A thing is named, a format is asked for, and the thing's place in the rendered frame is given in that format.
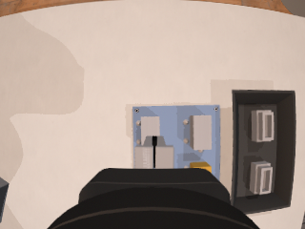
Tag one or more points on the yellow rectangular block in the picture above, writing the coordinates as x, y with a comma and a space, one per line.
203, 165

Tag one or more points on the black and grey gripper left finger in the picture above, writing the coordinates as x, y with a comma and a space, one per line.
144, 154

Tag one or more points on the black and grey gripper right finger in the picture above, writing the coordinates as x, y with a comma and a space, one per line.
163, 154

